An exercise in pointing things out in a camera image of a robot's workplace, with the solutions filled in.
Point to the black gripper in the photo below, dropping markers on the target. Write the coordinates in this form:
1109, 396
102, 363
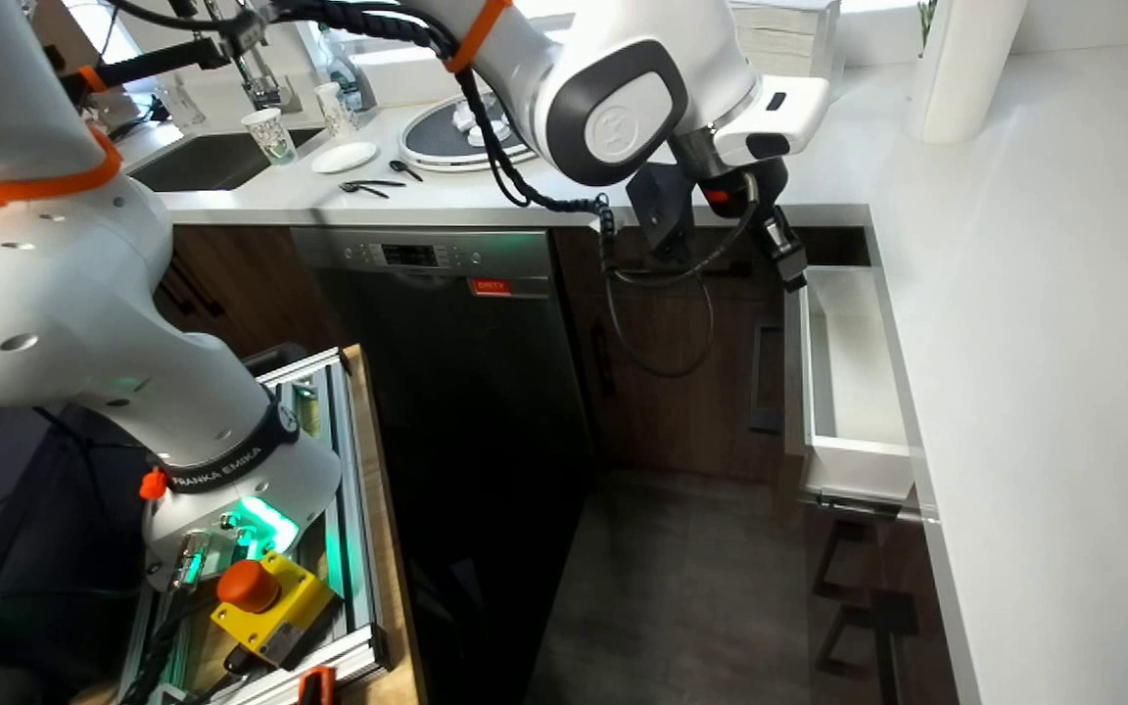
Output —
742, 191

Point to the dark wood drawer white interior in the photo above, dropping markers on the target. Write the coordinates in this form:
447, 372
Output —
852, 376

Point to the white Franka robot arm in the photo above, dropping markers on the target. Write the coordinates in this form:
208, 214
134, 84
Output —
57, 299

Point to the dark wood corner cabinet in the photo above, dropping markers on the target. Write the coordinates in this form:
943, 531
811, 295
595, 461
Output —
683, 418

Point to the white napkin box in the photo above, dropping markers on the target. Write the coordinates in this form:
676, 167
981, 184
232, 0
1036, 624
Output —
802, 31

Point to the white paper towel roll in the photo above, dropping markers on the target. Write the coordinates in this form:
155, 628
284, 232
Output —
962, 65

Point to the black dishwasher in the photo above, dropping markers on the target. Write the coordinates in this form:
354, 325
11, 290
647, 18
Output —
462, 418

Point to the round black tray white rim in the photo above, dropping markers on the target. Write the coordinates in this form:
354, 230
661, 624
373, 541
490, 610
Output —
442, 137

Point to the black spoon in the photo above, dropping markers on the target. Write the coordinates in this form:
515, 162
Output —
407, 171

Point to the black tongs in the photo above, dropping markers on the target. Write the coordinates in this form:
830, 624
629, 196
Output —
369, 191

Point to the white oval dish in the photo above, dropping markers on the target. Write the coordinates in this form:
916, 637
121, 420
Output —
345, 158

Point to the clear soap bottle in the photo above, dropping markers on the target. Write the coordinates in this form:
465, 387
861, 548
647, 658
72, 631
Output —
352, 84

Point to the white paper cup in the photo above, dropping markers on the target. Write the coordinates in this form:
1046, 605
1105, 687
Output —
274, 137

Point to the dark wood sink cabinet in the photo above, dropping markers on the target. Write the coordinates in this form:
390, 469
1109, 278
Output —
251, 286

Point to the metal sink faucet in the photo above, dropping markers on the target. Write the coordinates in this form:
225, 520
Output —
258, 84

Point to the dark kitchen sink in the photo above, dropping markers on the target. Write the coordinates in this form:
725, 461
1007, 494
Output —
213, 158

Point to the yellow emergency stop box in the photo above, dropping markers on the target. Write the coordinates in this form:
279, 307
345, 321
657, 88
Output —
277, 610

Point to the dark fabric cover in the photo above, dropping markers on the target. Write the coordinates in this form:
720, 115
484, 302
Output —
18, 524

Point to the wooden robot cart metal frame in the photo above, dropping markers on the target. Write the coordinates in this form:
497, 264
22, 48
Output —
390, 548

